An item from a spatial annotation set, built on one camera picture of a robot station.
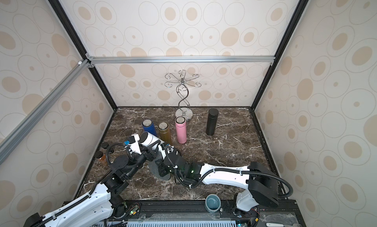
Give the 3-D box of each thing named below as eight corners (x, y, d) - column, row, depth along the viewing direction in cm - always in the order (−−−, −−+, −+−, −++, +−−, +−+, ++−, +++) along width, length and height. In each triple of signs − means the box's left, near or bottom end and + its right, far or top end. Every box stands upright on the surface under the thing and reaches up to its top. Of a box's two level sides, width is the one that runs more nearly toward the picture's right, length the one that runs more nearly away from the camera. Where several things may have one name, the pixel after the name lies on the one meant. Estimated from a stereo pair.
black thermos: (206, 135, 105) (208, 115, 89) (205, 128, 110) (208, 107, 93) (214, 135, 106) (219, 115, 89) (213, 128, 110) (217, 107, 93)
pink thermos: (177, 143, 101) (174, 124, 84) (177, 136, 105) (175, 116, 88) (186, 143, 101) (185, 124, 84) (186, 136, 105) (186, 116, 88)
